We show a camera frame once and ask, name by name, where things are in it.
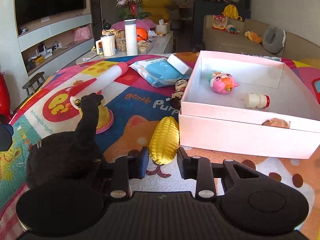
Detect colourful printed play mat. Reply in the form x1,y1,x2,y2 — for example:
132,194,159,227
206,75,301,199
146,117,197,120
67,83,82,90
0,52,320,240

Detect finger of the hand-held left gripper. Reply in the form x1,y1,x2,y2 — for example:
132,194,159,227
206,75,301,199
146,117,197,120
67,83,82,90
0,124,14,152

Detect white roll with red ends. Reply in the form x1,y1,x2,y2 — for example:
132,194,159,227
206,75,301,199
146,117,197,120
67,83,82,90
82,62,128,98

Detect pink gift bag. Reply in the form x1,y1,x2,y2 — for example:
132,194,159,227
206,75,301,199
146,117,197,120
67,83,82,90
74,26,91,42

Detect yellow plush toy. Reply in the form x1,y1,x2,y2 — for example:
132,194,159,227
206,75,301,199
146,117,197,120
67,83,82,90
223,5,244,21

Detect beige sofa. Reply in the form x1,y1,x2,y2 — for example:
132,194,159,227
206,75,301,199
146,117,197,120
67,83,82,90
202,14,320,63

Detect yellow cushions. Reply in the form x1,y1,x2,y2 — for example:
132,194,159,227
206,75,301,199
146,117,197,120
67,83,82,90
142,0,171,24

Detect white foam block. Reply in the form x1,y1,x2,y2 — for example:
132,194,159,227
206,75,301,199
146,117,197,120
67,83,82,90
167,54,194,76

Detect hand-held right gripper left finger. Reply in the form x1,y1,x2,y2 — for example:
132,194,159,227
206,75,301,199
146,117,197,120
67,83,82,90
96,146,150,198

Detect wooden stool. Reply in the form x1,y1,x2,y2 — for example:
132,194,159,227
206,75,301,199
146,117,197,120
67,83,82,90
22,72,45,97

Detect potted pink flowers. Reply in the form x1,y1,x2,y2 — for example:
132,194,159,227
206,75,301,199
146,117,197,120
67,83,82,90
116,0,152,20

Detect yellow corn toy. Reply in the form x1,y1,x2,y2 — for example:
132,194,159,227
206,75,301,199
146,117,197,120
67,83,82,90
149,116,180,165

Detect grey neck pillow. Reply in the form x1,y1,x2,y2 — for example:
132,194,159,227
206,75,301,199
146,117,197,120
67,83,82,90
262,26,287,54

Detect white tissue box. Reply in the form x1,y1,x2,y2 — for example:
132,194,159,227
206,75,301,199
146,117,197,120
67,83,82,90
155,20,171,34

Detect red plastic object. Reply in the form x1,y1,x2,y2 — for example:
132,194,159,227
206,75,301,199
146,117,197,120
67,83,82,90
0,72,11,121

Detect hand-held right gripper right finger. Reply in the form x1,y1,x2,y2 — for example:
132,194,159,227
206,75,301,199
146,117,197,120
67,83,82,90
177,147,265,198

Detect small white bottle red cap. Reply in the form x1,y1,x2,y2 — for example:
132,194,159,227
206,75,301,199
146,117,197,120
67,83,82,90
244,92,271,109

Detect black television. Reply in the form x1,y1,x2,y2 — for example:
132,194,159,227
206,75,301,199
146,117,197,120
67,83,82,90
14,0,87,27

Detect wooden doll figure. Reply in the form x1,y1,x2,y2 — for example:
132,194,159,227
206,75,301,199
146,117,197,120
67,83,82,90
171,78,188,110

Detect white wall shelf unit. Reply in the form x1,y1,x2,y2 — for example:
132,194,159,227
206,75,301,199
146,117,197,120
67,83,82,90
15,12,96,78

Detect clear jar of nuts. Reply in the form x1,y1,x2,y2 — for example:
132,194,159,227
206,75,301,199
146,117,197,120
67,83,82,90
115,30,126,52

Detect pink cardboard box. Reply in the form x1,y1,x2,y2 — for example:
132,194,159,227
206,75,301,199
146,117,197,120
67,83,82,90
178,50,320,159

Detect pink yellow cake toy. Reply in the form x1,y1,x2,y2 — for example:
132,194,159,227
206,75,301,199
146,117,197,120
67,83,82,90
74,95,115,134

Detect pink pig toy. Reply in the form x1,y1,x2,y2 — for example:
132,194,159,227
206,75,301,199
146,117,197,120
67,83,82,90
209,70,240,94

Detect orange plush toy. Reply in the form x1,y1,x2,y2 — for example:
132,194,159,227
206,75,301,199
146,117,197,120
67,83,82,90
244,31,263,44

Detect orange ball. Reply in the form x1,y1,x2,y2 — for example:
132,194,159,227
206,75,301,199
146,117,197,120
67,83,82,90
136,27,150,41

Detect colourful toy box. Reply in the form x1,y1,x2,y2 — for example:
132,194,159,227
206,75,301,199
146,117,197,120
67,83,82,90
212,15,228,30

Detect white coffee table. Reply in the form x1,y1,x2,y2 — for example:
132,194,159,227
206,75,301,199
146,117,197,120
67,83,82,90
76,31,174,64

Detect black plush toy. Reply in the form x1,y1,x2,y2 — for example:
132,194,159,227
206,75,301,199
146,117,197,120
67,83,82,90
25,92,105,189

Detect white lidded mug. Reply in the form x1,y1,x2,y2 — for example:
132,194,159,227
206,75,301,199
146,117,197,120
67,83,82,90
96,33,116,57

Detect blue wipes packet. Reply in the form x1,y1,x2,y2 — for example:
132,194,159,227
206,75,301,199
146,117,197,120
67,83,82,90
128,56,193,88

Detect white thermos bottle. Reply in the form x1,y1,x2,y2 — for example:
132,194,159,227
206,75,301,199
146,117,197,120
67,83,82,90
124,19,138,56

